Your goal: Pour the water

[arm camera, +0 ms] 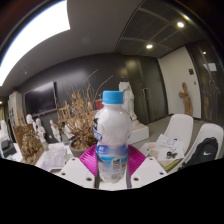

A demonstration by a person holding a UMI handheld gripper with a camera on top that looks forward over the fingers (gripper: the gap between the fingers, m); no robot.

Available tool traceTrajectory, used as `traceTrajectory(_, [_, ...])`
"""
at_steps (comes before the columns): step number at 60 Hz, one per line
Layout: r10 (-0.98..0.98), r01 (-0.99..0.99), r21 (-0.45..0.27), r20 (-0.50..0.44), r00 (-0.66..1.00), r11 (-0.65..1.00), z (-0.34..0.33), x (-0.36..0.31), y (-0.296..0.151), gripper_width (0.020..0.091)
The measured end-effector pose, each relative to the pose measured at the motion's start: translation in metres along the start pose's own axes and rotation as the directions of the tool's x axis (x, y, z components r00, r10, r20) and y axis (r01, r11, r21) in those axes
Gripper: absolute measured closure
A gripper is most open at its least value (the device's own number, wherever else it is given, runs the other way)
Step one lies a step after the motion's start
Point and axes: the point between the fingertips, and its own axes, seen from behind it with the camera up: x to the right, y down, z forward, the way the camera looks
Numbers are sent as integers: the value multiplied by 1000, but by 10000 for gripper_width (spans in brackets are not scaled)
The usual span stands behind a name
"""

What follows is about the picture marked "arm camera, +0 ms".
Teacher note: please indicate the black wall screen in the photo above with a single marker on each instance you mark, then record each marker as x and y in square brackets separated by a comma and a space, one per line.
[40, 99]

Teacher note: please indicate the white bust figurine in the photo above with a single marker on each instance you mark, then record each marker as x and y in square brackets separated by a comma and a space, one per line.
[30, 119]
[40, 128]

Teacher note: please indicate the white shell chair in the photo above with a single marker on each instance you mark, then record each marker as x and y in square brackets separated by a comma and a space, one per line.
[213, 131]
[181, 125]

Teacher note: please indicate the black case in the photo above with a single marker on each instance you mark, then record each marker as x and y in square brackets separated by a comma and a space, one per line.
[7, 149]

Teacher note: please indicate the blue-capped plastic water bottle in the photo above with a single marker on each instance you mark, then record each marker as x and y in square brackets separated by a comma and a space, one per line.
[112, 133]

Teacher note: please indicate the round ceiling spotlight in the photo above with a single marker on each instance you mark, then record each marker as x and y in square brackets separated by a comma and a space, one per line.
[149, 46]
[180, 24]

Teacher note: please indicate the long ceiling light panel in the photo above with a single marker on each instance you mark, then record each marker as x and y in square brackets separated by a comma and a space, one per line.
[33, 36]

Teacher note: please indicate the stack of papers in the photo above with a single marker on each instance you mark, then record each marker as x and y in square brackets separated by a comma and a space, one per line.
[168, 148]

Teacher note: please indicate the white paper door notice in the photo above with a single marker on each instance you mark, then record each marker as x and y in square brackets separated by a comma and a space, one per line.
[210, 67]

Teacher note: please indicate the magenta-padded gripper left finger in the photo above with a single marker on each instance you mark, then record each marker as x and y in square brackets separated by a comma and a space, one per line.
[88, 160]

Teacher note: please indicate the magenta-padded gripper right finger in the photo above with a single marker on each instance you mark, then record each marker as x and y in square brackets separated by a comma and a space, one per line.
[136, 160]

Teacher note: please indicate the grey pot with dried plant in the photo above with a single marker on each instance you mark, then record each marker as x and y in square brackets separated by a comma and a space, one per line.
[81, 126]

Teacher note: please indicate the black backpack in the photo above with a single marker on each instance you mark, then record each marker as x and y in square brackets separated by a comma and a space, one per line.
[201, 155]

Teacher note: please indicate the wooden standing figure sculpture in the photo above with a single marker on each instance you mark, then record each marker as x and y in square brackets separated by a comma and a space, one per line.
[186, 98]

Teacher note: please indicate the crumpled clear plastic bag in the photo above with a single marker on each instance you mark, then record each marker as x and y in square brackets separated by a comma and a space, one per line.
[54, 158]

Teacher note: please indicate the white statue plinth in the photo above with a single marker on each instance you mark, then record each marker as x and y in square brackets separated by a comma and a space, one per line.
[140, 131]

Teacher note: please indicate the green folder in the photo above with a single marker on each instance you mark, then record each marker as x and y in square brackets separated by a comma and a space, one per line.
[171, 164]

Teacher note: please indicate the wooden easel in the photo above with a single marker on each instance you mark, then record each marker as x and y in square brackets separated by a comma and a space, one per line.
[64, 113]

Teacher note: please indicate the tall white plaster statue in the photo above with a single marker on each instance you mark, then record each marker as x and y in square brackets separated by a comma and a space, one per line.
[128, 100]

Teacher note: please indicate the white standing figurine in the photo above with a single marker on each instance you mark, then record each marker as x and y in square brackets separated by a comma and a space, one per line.
[55, 130]

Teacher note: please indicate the white cabinet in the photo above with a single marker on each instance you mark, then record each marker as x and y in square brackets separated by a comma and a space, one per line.
[15, 108]

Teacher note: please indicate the small red-brown box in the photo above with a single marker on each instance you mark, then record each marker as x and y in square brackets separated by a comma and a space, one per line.
[99, 104]

